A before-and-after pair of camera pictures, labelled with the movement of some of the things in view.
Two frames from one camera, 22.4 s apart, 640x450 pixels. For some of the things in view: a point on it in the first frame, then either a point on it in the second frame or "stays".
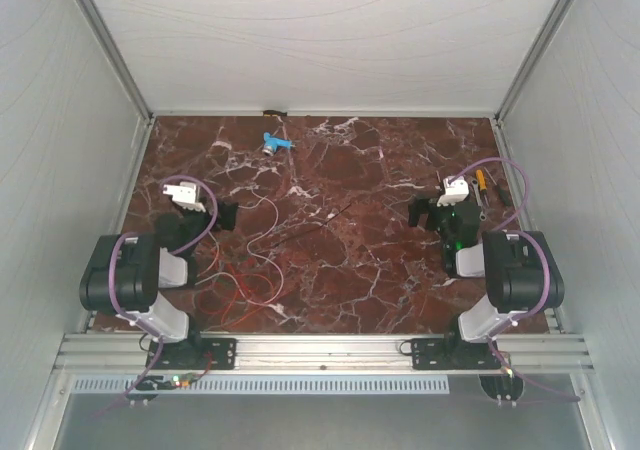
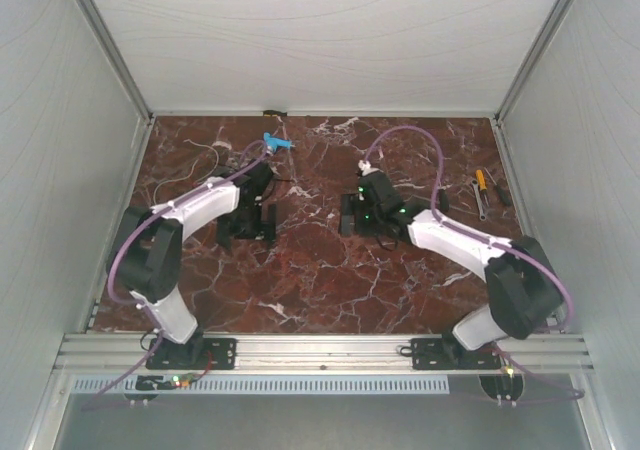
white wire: [256, 259] → [194, 165]
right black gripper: [423, 206] → [351, 205]
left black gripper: [228, 210] → [262, 231]
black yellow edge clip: [273, 113] stays
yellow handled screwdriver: [481, 180] stays
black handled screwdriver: [503, 195] stays
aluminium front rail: [319, 352] stays
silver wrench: [482, 214] stays
